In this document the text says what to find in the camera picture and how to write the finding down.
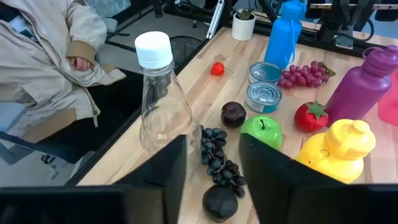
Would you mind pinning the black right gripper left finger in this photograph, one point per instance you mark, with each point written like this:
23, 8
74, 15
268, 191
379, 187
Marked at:
168, 168

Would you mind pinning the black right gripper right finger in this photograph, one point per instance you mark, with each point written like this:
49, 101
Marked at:
267, 174

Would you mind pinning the green toy apple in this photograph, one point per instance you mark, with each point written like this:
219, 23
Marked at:
264, 132

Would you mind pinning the black round toy fruit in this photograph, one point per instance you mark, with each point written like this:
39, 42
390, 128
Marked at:
220, 203

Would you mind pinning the clear plastic bottle white cap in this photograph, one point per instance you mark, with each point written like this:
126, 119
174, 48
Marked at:
161, 105

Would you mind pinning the red toy tomato green top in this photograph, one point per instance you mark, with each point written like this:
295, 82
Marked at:
311, 118

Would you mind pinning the yellow squeeze bottle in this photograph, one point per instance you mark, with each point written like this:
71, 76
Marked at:
339, 149

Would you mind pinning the red toy grape bunch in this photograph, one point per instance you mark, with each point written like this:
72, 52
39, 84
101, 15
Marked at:
303, 76

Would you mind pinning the purple squeeze bottle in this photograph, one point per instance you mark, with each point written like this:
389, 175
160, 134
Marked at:
357, 90

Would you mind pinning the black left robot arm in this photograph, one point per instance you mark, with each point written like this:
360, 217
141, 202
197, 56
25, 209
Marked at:
329, 18

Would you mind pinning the dark toy grape bunch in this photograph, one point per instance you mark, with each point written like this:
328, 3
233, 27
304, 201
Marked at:
217, 155

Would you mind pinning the dark purple toy plum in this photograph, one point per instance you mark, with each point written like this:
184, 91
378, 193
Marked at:
233, 115

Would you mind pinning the tuna can blue label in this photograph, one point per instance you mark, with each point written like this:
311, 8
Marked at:
265, 72
263, 97

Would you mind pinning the small red toy strawberry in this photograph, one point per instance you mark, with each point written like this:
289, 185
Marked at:
217, 69

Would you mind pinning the blue squeeze bottle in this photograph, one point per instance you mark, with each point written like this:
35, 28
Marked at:
283, 40

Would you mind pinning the person's hand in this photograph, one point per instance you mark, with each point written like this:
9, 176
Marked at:
81, 63

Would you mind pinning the pink plastic bin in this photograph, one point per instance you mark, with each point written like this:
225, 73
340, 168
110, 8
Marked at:
390, 102

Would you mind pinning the small plant white pot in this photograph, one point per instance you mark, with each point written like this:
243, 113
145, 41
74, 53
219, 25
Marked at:
243, 26

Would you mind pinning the grey metal mounting plate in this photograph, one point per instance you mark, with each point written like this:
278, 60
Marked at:
344, 41

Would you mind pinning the person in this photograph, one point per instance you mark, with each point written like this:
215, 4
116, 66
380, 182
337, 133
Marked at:
40, 77

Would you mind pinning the silver metal bar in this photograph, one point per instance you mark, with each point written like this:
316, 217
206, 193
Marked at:
215, 18

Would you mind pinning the black aluminium table frame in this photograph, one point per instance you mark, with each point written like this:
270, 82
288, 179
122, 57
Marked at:
311, 39

